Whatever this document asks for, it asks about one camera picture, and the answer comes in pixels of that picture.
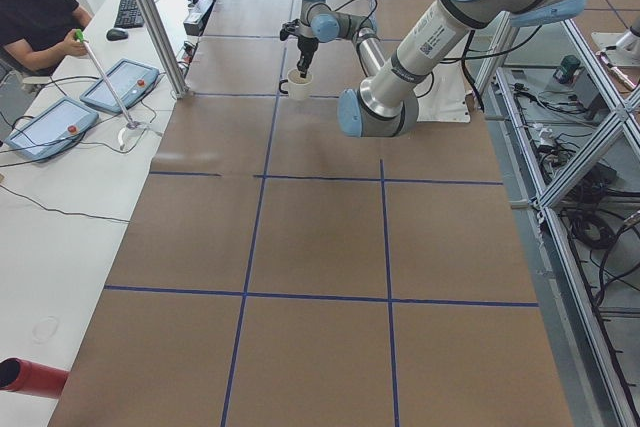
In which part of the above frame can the red cylinder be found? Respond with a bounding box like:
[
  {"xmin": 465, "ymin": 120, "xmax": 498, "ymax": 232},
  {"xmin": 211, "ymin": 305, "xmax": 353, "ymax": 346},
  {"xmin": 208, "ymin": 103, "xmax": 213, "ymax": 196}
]
[{"xmin": 1, "ymin": 358, "xmax": 69, "ymax": 399}]

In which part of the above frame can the black keyboard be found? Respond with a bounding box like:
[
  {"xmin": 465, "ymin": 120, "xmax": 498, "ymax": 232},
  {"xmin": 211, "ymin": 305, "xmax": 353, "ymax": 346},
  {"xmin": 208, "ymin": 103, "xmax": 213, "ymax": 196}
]
[{"xmin": 114, "ymin": 0, "xmax": 144, "ymax": 29}]

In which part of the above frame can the grey aluminium post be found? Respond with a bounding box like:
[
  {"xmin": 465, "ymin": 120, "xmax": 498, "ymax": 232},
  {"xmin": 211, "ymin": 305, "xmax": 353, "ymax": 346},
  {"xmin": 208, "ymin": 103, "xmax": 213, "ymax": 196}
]
[{"xmin": 136, "ymin": 0, "xmax": 188, "ymax": 99}]

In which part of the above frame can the person in black shirt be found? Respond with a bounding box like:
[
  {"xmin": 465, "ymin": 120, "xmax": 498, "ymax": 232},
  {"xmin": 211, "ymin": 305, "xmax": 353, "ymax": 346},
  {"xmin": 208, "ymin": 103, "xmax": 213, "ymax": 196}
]
[{"xmin": 1, "ymin": 0, "xmax": 92, "ymax": 74}]

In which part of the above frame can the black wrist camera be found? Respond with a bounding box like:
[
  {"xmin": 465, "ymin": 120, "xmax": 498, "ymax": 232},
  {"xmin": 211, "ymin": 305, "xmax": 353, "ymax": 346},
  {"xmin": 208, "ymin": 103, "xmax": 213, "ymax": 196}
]
[{"xmin": 279, "ymin": 19, "xmax": 299, "ymax": 41}]

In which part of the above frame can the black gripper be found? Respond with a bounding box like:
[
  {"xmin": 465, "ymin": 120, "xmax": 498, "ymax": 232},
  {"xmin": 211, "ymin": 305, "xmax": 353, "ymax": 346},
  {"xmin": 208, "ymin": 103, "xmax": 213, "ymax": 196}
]
[{"xmin": 295, "ymin": 19, "xmax": 318, "ymax": 78}]

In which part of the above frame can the near teach pendant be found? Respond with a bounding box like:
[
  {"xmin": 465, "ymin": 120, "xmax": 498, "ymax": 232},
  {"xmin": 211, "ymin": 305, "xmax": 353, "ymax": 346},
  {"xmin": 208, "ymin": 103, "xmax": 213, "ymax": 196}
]
[{"xmin": 5, "ymin": 97, "xmax": 99, "ymax": 162}]

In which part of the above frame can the teach pendant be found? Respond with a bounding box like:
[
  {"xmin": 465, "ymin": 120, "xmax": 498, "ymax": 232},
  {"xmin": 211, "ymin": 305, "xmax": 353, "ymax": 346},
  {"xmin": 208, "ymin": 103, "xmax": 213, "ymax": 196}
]
[
  {"xmin": 5, "ymin": 97, "xmax": 99, "ymax": 162},
  {"xmin": 80, "ymin": 59, "xmax": 160, "ymax": 114}
]

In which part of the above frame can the aluminium frame rail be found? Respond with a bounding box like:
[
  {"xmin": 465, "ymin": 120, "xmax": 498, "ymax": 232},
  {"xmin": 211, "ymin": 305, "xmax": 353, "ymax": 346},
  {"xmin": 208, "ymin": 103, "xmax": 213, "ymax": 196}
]
[{"xmin": 486, "ymin": 10, "xmax": 639, "ymax": 426}]

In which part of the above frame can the green tipped metal rod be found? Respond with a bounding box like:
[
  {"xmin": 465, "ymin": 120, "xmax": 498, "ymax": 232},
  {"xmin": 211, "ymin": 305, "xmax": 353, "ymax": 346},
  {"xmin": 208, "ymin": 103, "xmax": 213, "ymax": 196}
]
[{"xmin": 73, "ymin": 29, "xmax": 143, "ymax": 130}]

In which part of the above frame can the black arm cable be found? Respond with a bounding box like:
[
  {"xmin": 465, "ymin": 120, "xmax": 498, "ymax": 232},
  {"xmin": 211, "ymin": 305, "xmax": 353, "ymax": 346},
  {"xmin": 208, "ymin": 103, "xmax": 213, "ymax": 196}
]
[{"xmin": 329, "ymin": 0, "xmax": 481, "ymax": 113}]

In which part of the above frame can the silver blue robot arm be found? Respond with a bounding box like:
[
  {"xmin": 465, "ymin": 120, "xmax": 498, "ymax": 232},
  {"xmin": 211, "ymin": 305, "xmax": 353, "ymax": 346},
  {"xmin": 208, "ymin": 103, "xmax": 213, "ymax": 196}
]
[{"xmin": 280, "ymin": 0, "xmax": 587, "ymax": 137}]

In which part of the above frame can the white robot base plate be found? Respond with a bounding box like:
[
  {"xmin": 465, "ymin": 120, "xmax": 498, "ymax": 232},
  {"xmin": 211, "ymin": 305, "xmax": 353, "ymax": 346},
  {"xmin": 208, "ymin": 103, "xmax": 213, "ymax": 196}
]
[{"xmin": 414, "ymin": 69, "xmax": 471, "ymax": 123}]

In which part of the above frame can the far teach pendant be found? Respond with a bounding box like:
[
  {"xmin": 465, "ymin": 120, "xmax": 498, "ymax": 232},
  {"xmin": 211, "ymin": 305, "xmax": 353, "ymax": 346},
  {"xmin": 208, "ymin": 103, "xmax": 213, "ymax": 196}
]
[{"xmin": 80, "ymin": 59, "xmax": 160, "ymax": 114}]

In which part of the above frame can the black computer mouse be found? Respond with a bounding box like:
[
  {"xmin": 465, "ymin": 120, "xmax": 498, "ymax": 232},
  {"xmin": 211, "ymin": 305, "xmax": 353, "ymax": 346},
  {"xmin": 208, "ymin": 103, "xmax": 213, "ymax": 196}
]
[{"xmin": 106, "ymin": 28, "xmax": 129, "ymax": 42}]

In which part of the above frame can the white smiley mug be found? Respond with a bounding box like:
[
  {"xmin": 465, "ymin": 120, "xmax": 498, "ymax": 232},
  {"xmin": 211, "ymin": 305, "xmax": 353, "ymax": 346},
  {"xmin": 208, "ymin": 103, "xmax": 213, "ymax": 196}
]
[{"xmin": 278, "ymin": 68, "xmax": 313, "ymax": 101}]

